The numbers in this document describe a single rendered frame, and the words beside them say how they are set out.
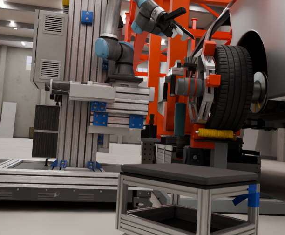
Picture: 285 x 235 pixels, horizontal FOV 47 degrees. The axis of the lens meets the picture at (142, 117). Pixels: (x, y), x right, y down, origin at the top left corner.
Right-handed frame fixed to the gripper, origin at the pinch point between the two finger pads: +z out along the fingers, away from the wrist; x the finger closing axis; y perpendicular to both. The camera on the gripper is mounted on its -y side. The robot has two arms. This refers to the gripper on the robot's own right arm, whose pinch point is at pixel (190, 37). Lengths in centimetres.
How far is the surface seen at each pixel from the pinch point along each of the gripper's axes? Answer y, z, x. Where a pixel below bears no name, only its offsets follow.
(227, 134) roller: 45, 39, -70
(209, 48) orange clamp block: 8, -10, -65
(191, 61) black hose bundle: 21, -12, -57
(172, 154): 106, 10, -108
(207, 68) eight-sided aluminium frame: 17, 1, -56
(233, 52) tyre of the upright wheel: 0, 4, -71
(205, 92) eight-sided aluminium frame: 29, 11, -53
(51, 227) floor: 99, 24, 54
